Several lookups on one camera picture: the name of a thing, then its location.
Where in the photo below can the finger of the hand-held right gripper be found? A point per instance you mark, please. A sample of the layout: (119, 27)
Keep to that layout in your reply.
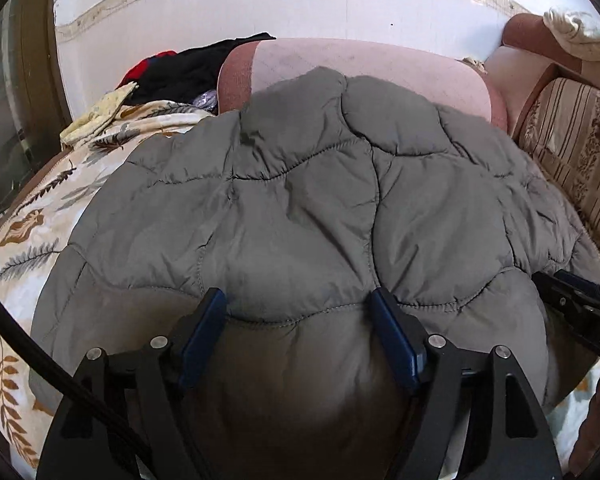
(555, 295)
(585, 281)

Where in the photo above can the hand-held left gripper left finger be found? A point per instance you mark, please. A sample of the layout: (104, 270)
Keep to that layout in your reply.
(205, 330)

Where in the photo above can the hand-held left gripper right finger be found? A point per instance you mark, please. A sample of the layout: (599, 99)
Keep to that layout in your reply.
(395, 340)

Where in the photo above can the grey quilted hooded jacket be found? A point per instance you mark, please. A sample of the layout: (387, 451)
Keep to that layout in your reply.
(305, 210)

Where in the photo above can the person's right forearm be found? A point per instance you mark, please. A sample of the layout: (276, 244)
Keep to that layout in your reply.
(597, 420)

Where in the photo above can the striped floral sofa cushion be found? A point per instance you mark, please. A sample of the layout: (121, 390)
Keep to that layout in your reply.
(575, 135)

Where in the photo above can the leaf print fleece blanket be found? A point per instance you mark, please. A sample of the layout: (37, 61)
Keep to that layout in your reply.
(25, 270)

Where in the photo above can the brown and pink sofa armrest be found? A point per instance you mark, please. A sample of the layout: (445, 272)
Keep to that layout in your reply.
(525, 60)

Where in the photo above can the purple plastic bag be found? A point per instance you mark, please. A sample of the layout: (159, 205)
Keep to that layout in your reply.
(206, 99)

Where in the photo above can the yellow patterned cloth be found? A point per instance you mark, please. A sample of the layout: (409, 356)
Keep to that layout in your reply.
(95, 120)

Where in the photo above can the white crumpled cloth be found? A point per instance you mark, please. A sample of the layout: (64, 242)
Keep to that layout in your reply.
(577, 27)

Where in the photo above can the black garment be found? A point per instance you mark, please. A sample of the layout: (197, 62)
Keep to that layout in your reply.
(180, 75)

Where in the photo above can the red garment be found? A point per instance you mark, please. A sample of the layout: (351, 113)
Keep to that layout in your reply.
(135, 72)

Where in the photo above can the wooden door with leaded glass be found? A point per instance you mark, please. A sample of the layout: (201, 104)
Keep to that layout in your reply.
(10, 110)

